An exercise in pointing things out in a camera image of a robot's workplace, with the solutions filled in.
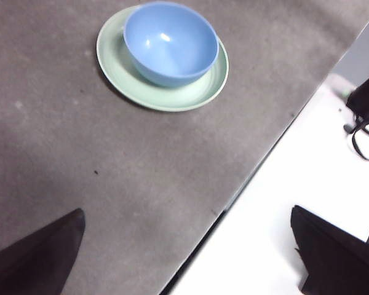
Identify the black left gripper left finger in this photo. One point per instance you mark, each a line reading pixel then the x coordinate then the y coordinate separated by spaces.
pixel 34 264

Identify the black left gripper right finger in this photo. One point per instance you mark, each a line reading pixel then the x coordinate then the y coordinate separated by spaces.
pixel 335 261

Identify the green round plate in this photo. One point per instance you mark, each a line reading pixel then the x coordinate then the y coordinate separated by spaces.
pixel 172 99

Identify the blue ribbed bowl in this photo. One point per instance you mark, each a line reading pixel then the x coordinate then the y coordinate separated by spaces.
pixel 172 46

